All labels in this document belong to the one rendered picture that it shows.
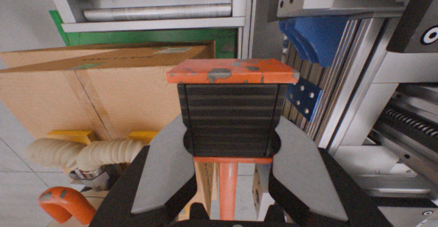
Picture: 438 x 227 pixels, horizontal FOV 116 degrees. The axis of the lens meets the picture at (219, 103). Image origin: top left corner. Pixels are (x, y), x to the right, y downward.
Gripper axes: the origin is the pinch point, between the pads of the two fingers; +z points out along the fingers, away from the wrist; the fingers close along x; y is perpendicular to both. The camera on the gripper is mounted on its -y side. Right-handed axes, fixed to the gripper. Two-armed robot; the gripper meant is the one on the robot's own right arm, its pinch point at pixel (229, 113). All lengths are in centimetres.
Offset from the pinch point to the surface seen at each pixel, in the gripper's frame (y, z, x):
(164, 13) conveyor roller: -14, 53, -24
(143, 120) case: 9.8, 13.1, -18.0
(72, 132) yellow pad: 12.5, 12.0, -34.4
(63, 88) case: 2.4, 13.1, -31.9
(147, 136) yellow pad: 12.8, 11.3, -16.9
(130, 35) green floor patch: -6, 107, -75
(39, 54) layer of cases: 1, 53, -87
